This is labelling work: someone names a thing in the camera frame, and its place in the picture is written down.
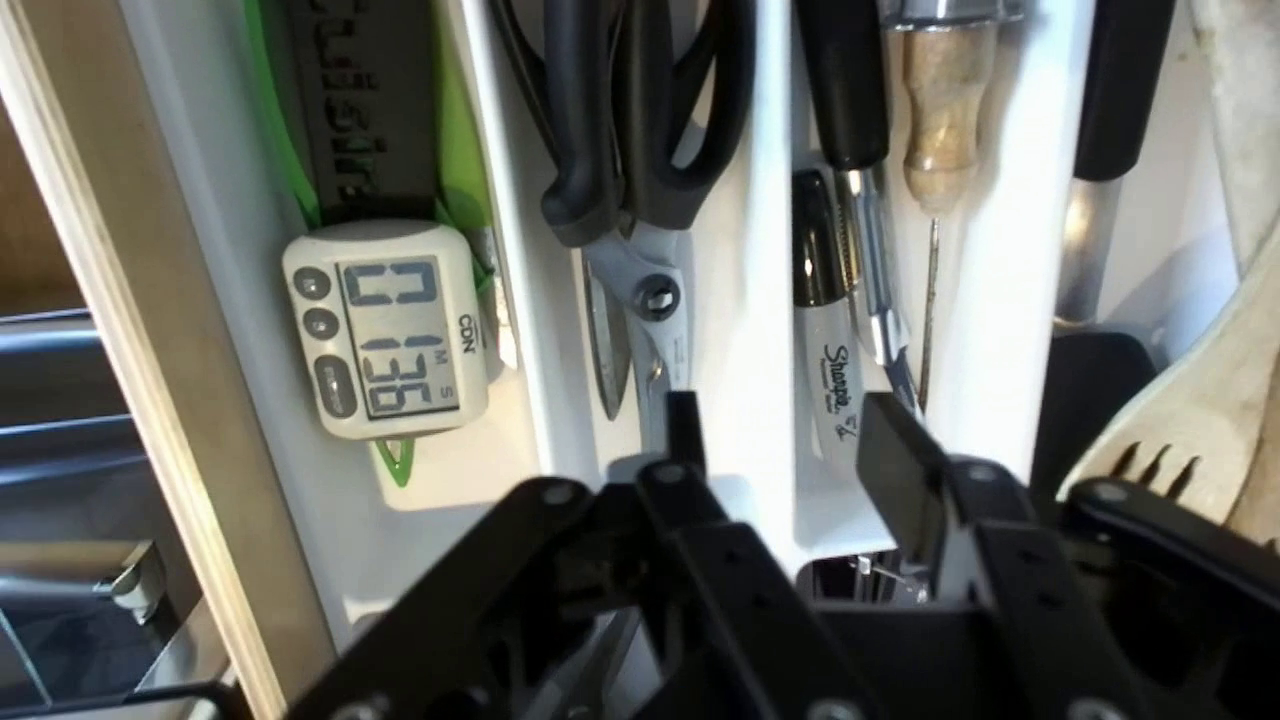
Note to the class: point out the white digital kitchen timer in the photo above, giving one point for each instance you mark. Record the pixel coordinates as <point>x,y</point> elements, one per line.
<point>387,333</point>

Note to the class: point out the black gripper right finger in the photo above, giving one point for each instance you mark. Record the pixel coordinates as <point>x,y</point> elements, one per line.
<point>1066,601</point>

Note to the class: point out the wooden slotted spatula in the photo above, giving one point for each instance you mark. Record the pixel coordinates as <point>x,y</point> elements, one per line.
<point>1201,401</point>

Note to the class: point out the pale wooden spoon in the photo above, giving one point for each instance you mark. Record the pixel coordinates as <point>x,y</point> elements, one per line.
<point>1245,123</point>

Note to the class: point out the black Sharpie marker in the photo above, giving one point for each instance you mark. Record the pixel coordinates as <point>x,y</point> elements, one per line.
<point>834,360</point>

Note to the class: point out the green and black tool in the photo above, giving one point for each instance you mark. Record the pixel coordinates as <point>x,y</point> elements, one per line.
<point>362,106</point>

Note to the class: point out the black scissors with red marks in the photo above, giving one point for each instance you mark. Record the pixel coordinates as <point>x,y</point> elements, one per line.
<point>654,302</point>

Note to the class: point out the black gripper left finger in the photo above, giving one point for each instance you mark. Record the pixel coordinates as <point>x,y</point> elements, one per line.
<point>624,584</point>

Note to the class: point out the wooden kitchen drawer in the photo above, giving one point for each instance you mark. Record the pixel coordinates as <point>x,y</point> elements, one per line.
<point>123,333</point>

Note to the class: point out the open cutlery drawer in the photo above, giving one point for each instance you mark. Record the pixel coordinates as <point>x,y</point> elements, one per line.
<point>762,267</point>

